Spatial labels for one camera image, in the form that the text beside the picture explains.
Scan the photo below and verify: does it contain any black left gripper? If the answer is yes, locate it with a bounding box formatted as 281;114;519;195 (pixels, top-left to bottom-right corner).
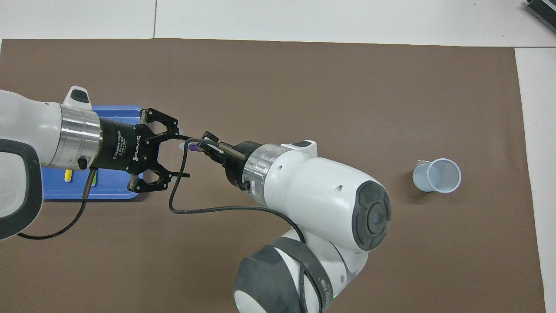
88;107;192;193

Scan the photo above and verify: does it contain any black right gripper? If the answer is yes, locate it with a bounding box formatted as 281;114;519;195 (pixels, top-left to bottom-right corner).
201;130;262;192

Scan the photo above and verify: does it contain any blue plastic tray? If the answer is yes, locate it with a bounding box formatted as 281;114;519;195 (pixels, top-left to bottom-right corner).
41;105;144;201

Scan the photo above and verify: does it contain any brown table mat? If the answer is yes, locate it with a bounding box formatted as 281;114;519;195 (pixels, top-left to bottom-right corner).
0;38;547;313

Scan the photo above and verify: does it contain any translucent plastic cup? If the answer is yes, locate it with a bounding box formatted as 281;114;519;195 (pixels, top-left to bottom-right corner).
412;158;462;193

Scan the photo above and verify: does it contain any grey striped device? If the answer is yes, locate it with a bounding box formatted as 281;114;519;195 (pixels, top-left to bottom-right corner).
525;0;556;33

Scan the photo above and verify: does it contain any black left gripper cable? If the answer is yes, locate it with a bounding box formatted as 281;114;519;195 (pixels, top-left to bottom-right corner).
17;169;97;240

